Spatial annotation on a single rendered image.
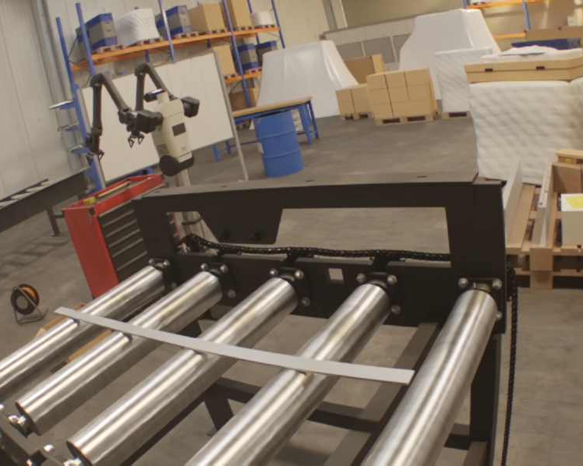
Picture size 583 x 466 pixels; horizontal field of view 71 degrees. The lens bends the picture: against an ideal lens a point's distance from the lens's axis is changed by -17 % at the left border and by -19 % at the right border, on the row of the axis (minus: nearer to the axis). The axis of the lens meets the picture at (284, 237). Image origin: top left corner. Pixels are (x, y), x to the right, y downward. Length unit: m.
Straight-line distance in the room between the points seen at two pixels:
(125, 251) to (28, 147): 8.65
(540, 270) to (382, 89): 7.16
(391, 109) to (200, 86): 4.57
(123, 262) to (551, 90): 3.68
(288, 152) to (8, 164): 7.11
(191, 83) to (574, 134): 4.45
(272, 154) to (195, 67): 1.73
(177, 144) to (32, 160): 8.98
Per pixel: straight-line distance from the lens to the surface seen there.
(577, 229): 2.88
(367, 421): 1.04
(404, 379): 0.91
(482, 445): 1.56
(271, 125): 6.78
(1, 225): 6.25
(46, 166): 12.11
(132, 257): 3.56
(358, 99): 11.25
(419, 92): 9.44
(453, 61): 9.35
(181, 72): 6.16
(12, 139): 11.80
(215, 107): 6.28
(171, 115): 3.17
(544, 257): 2.90
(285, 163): 6.87
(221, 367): 1.20
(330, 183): 1.29
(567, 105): 4.26
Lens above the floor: 1.49
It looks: 19 degrees down
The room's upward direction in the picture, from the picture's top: 13 degrees counter-clockwise
